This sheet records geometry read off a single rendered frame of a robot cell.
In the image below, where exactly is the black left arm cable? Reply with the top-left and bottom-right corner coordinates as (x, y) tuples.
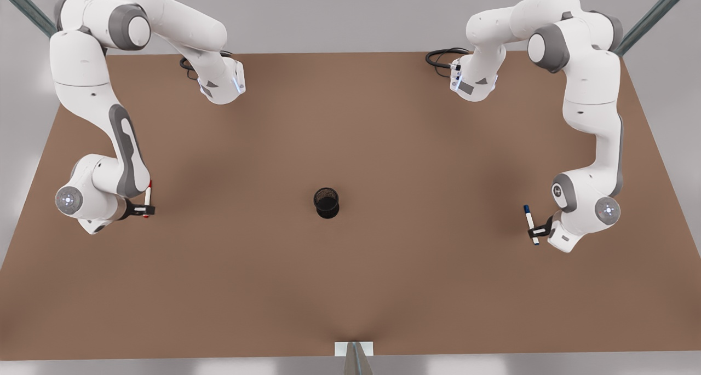
(426, 48), (472, 78)

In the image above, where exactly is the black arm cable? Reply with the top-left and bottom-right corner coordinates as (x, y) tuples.
(426, 48), (472, 78)
(180, 50), (234, 80)

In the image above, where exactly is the silver frame post with foot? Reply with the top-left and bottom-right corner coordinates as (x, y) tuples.
(335, 341), (374, 375)

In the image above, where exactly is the black mesh pen cup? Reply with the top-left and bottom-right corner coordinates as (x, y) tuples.
(313, 187), (340, 220)

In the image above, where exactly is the blue capped white marker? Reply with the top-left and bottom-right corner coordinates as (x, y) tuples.
(523, 204), (541, 246)

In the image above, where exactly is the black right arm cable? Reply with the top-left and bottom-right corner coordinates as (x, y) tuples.
(180, 50), (234, 80)

